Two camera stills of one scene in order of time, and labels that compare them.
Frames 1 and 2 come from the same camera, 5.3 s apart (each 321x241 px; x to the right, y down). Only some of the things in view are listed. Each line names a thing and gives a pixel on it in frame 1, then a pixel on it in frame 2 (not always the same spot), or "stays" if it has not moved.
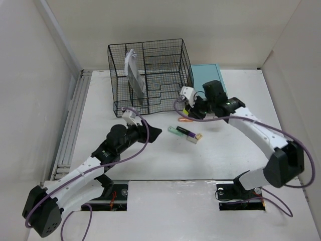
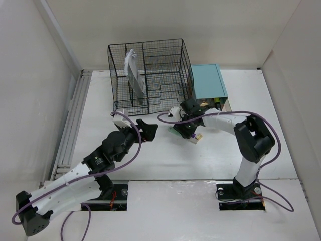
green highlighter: (175, 131) stays
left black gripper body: (134, 134) stays
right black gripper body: (201, 107) -> (186, 128)
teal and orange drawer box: (202, 74) stays
